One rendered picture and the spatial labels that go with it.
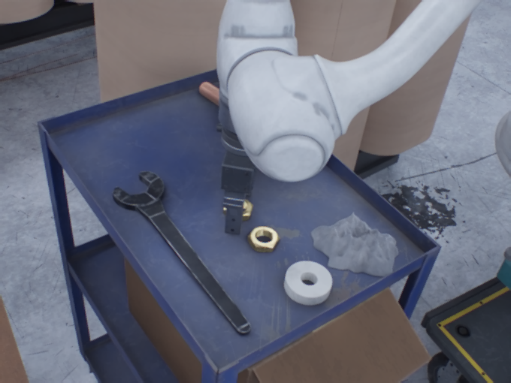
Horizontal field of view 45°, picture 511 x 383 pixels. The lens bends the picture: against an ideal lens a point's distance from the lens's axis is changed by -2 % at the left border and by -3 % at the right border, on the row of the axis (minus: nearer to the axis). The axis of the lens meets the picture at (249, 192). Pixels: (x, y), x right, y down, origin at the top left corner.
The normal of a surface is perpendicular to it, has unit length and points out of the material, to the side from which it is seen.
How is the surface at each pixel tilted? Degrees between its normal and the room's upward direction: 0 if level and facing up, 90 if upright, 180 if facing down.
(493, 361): 0
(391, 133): 90
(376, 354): 26
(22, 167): 0
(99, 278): 0
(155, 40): 90
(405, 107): 90
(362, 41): 90
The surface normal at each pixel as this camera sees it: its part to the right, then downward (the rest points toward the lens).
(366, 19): 0.60, 0.58
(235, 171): -0.17, 0.66
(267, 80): -0.25, -0.67
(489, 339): 0.08, -0.73
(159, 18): -0.37, 0.61
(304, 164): 0.03, 0.72
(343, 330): 0.33, -0.40
